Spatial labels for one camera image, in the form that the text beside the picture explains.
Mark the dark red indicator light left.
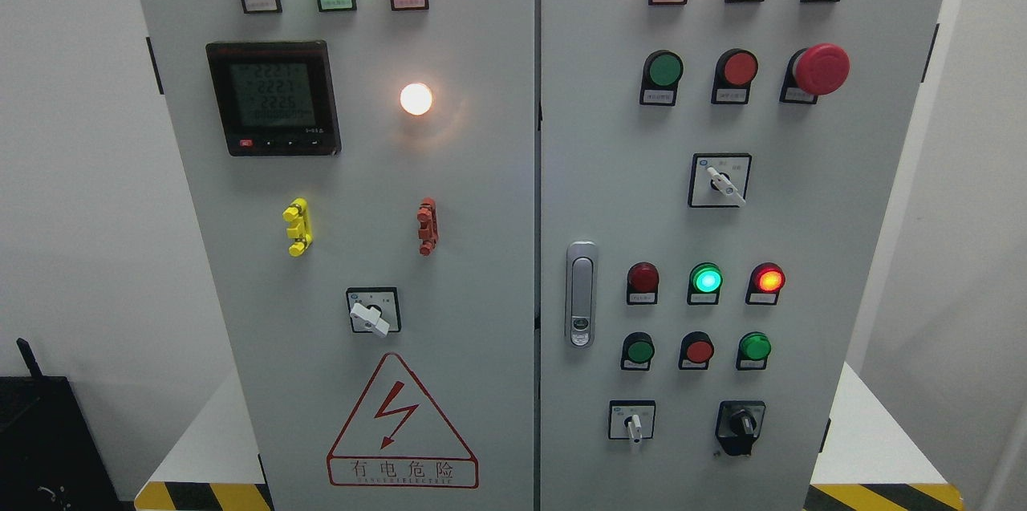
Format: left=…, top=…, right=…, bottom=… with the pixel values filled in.
left=626, top=262, right=660, bottom=306

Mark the white glowing indicator light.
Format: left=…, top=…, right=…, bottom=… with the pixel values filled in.
left=400, top=81, right=434, bottom=116

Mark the green push button lower left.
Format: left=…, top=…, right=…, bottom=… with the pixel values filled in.
left=620, top=331, right=656, bottom=370

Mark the grey left cabinet door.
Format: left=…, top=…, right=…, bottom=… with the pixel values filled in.
left=140, top=0, right=536, bottom=510

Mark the grey cabinet door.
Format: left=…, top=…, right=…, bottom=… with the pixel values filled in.
left=140, top=0, right=536, bottom=510
left=538, top=0, right=942, bottom=510

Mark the green lit indicator middle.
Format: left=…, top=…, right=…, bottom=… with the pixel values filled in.
left=687, top=262, right=723, bottom=304

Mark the green push button second row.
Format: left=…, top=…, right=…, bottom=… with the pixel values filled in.
left=639, top=50, right=684, bottom=107

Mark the red push button lower middle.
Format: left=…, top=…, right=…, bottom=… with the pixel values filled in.
left=678, top=331, right=715, bottom=370

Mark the grey right cabinet door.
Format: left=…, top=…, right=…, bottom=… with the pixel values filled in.
left=538, top=0, right=942, bottom=510

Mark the red electrical hazard warning sticker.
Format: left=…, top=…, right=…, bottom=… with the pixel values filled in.
left=327, top=351, right=478, bottom=489

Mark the red indicator light right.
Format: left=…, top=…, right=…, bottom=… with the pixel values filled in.
left=745, top=262, right=785, bottom=306

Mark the black digital power meter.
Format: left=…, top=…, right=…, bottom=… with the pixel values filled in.
left=205, top=40, right=342, bottom=156

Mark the red push button second row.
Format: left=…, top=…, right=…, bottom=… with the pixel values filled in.
left=711, top=48, right=758, bottom=104

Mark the green illuminated button lower right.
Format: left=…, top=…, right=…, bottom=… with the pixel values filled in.
left=735, top=331, right=773, bottom=371

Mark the red emergency stop mushroom button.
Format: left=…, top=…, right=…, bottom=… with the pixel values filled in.
left=779, top=43, right=850, bottom=105

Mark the white platform with hazard stripes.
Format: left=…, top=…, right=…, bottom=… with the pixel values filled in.
left=134, top=366, right=964, bottom=510

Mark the black box with antenna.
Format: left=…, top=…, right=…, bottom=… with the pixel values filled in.
left=1, top=339, right=122, bottom=510

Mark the silver door latch handle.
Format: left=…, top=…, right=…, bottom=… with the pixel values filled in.
left=565, top=241, right=598, bottom=349

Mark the white selector switch left door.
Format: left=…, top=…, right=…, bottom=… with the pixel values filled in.
left=346, top=286, right=401, bottom=337

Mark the white selector switch upper right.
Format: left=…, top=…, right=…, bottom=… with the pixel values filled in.
left=688, top=153, right=753, bottom=208

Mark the white selector switch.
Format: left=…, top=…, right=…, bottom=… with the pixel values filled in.
left=607, top=400, right=656, bottom=445
left=688, top=153, right=753, bottom=208

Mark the white selector switch bottom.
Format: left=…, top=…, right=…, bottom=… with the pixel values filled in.
left=607, top=400, right=656, bottom=445

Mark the black rotary knob switch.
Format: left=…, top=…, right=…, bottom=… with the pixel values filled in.
left=715, top=400, right=766, bottom=456

